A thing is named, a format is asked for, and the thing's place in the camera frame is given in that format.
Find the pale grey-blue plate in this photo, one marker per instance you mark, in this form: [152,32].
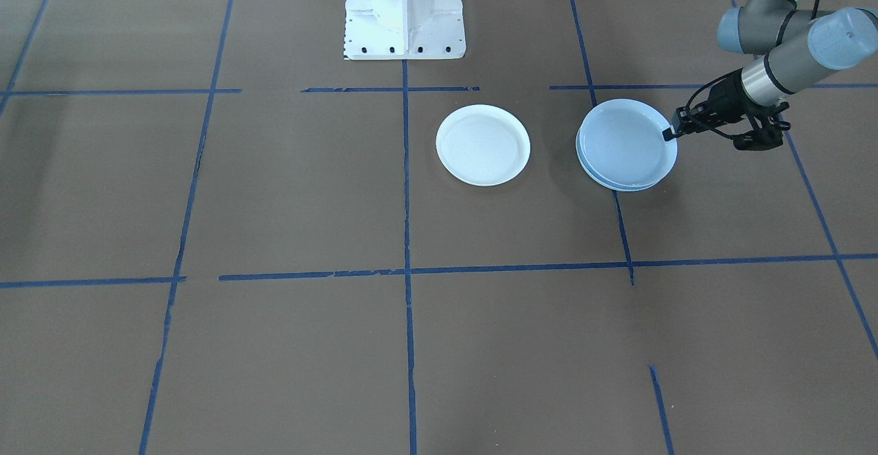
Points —
[627,141]

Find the white plate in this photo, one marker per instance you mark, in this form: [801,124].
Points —
[483,145]

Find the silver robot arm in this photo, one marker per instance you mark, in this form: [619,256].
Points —
[789,57]

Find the blue plate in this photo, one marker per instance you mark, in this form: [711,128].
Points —
[591,174]

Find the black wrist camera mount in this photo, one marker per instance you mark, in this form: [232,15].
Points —
[760,138]

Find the white pedestal base with bolts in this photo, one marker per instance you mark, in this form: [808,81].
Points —
[405,16]

